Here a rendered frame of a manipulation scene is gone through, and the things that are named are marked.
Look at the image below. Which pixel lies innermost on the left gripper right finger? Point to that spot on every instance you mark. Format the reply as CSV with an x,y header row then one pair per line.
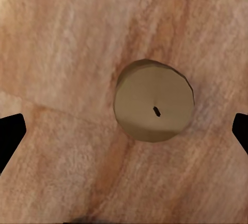
x,y
240,130

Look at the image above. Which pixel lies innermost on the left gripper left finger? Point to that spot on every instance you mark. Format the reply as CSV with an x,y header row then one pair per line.
x,y
12,131

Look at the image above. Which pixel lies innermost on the pillar candle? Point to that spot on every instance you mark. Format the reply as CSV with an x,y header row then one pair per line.
x,y
153,102

